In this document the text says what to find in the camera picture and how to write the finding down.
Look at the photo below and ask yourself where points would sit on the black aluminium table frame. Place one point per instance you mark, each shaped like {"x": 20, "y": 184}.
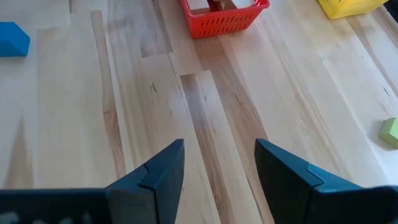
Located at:
{"x": 393, "y": 7}

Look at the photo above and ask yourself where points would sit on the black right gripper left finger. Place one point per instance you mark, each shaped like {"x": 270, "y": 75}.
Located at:
{"x": 143, "y": 196}

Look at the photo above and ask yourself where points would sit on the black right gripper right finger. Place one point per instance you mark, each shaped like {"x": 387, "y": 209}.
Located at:
{"x": 298, "y": 196}

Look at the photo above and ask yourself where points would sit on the short wooden block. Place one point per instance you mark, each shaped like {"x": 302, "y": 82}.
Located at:
{"x": 221, "y": 3}

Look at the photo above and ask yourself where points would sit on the small green block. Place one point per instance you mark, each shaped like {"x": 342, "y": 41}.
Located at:
{"x": 390, "y": 132}

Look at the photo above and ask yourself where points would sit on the small blue block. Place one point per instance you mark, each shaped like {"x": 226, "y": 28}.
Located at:
{"x": 12, "y": 40}

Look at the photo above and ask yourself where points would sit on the yellow plastic basket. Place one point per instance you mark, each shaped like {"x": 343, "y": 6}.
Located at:
{"x": 348, "y": 9}

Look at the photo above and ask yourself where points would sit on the red plastic basket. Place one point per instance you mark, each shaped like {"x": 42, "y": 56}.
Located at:
{"x": 217, "y": 26}

